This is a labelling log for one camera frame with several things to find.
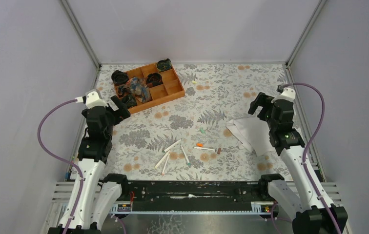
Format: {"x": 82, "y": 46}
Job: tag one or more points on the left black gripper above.
{"x": 113, "y": 109}

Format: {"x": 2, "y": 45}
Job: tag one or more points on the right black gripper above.
{"x": 265, "y": 105}

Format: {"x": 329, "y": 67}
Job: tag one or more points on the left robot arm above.
{"x": 86, "y": 214}

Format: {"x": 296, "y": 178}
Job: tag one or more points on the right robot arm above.
{"x": 310, "y": 208}

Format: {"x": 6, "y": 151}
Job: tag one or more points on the white pen orange tip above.
{"x": 165, "y": 164}

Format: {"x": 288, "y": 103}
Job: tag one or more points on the white pen with label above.
{"x": 206, "y": 149}

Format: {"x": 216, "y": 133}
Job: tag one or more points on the white pen teal tip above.
{"x": 185, "y": 155}

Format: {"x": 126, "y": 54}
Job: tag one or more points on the black roll bottom tray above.
{"x": 129, "y": 101}

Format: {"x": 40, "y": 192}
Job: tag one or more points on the colourful crumpled wrapper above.
{"x": 137, "y": 87}

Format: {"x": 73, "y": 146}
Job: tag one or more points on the orange wooden divided tray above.
{"x": 170, "y": 90}

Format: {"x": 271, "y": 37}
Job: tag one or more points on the black roll middle tray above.
{"x": 154, "y": 79}

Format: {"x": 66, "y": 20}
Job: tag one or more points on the black roll top tray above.
{"x": 164, "y": 65}

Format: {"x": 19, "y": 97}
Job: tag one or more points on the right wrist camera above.
{"x": 286, "y": 93}

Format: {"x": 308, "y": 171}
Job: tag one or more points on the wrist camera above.
{"x": 286, "y": 93}
{"x": 93, "y": 99}

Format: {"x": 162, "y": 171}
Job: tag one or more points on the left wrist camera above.
{"x": 93, "y": 99}

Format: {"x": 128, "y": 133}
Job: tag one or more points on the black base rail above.
{"x": 163, "y": 197}

